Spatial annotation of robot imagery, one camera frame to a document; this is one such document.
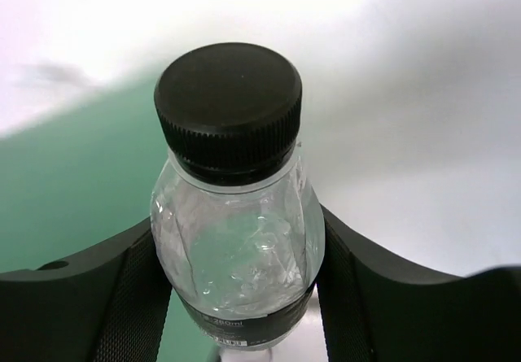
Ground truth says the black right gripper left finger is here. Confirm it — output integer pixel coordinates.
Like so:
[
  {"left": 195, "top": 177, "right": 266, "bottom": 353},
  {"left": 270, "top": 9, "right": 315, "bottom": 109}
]
[{"left": 1, "top": 219, "right": 171, "bottom": 362}]

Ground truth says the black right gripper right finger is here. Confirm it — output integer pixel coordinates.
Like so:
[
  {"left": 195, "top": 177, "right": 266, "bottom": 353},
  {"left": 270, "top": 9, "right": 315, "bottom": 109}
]
[{"left": 317, "top": 212, "right": 520, "bottom": 361}]

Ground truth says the black cap small bottle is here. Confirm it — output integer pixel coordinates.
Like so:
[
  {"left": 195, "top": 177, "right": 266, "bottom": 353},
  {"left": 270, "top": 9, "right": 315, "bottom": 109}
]
[{"left": 150, "top": 42, "right": 326, "bottom": 361}]

